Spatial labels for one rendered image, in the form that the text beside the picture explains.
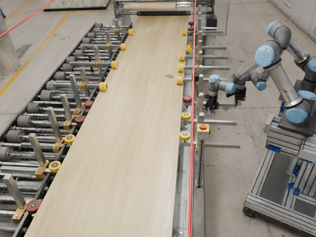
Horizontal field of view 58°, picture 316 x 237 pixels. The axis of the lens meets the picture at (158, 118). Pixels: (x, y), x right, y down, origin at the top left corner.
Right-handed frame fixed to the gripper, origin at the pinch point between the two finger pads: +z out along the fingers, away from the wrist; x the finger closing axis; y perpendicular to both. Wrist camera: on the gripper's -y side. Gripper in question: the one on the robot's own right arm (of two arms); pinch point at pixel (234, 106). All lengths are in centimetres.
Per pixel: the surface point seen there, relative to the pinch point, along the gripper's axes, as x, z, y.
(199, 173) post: -82, -1, -32
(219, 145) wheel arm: -52, 0, -16
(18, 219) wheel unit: -125, 0, -139
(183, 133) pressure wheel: -49, -8, -44
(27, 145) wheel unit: -62, 0, -166
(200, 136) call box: -84, -36, -32
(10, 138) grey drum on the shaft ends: -55, -1, -183
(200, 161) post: -82, -14, -31
